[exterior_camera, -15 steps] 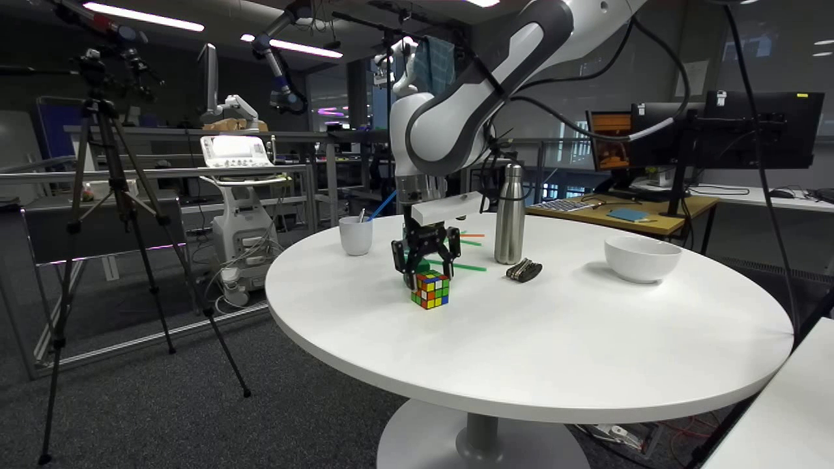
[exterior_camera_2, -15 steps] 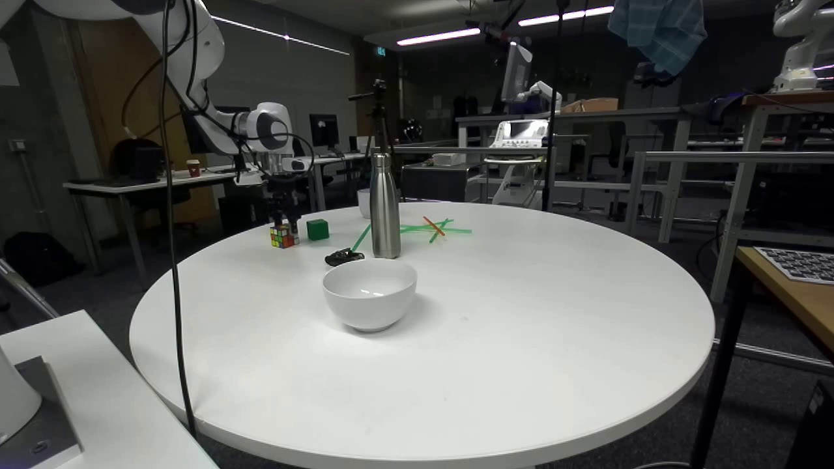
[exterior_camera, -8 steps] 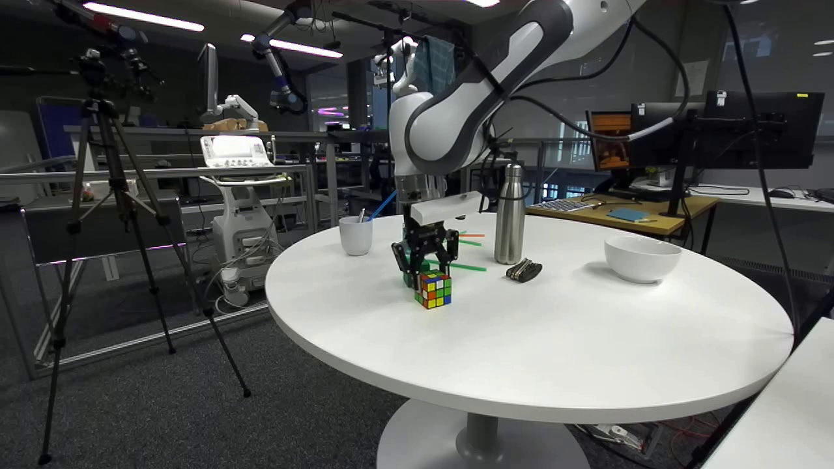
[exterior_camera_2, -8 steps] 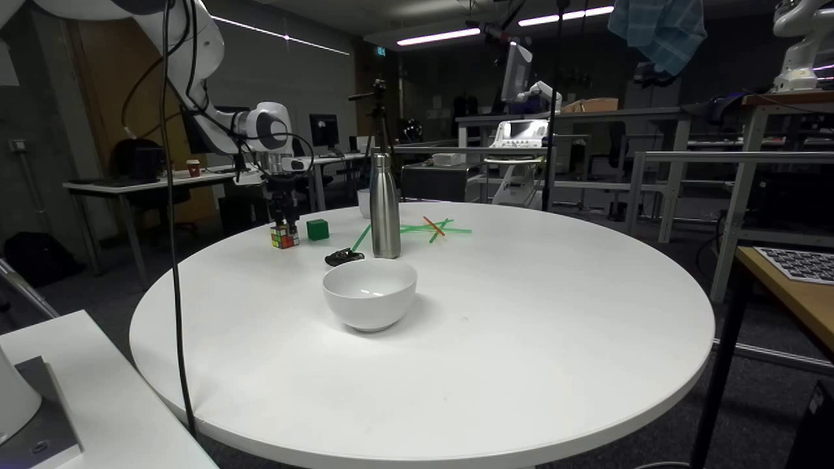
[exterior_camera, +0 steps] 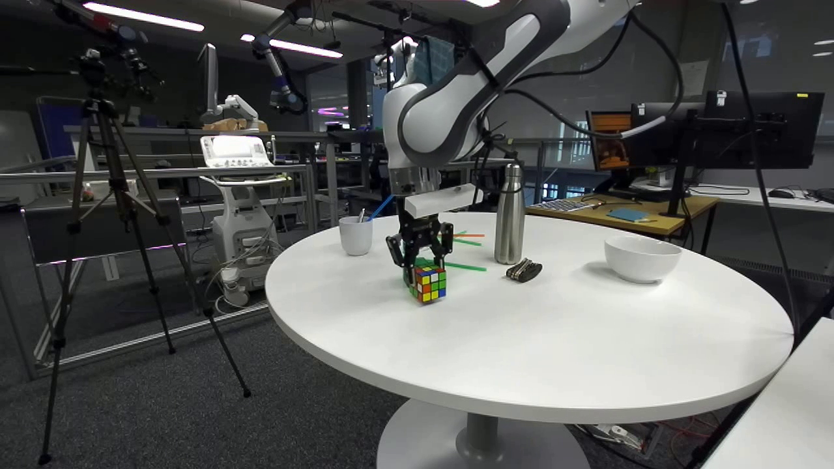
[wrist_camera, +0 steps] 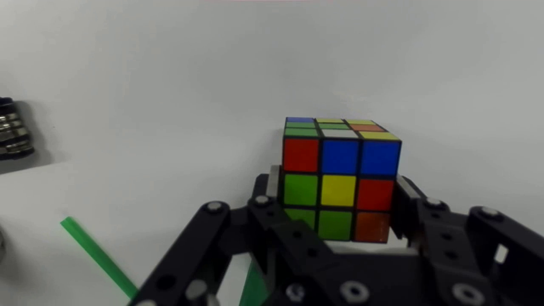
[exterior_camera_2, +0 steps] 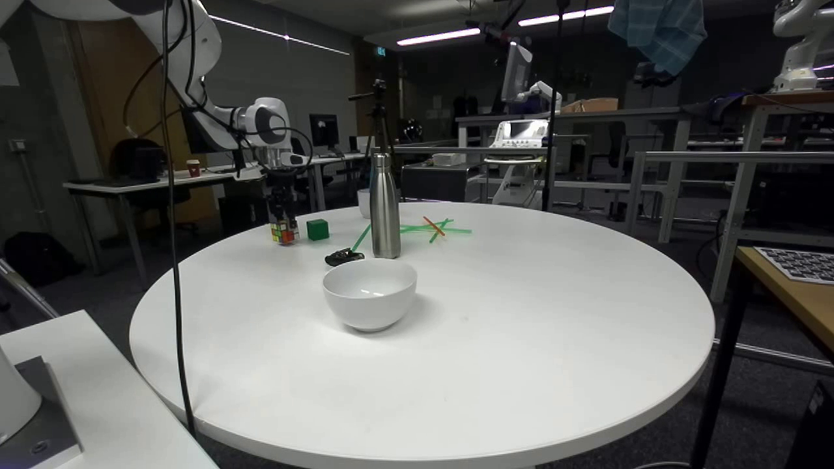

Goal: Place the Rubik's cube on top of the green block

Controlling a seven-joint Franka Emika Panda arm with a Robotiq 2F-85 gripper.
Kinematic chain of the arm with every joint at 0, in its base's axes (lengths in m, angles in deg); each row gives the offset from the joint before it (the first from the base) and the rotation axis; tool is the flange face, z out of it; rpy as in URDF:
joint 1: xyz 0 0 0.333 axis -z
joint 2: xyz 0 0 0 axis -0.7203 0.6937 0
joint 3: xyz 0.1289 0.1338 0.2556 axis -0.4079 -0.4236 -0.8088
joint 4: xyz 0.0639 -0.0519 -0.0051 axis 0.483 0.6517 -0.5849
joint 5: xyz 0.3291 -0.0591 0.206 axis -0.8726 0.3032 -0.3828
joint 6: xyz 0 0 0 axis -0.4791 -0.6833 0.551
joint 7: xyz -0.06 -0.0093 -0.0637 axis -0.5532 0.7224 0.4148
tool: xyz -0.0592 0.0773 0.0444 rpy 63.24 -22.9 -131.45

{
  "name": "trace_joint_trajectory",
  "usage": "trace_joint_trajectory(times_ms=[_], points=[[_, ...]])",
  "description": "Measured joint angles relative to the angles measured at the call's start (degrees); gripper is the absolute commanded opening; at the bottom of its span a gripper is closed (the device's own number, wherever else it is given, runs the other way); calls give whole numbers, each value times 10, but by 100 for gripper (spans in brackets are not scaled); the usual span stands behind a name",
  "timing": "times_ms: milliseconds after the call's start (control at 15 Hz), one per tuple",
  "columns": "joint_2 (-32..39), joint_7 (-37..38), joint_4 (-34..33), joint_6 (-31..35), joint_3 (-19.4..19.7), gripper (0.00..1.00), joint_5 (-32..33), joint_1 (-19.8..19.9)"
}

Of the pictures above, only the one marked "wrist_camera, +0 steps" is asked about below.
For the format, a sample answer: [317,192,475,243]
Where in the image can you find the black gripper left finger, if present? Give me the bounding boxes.
[127,165,333,306]

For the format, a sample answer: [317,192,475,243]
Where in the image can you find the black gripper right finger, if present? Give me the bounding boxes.
[390,173,544,306]

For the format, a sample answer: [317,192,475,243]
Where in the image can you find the multicoloured Rubik's cube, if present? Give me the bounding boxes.
[280,115,402,245]

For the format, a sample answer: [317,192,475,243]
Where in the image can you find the green star-shaped toy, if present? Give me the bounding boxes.
[236,258,271,306]

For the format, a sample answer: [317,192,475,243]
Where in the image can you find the long green straw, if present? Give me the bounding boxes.
[59,216,141,301]

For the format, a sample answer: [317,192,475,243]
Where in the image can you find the black calculator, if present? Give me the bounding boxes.
[0,95,37,161]

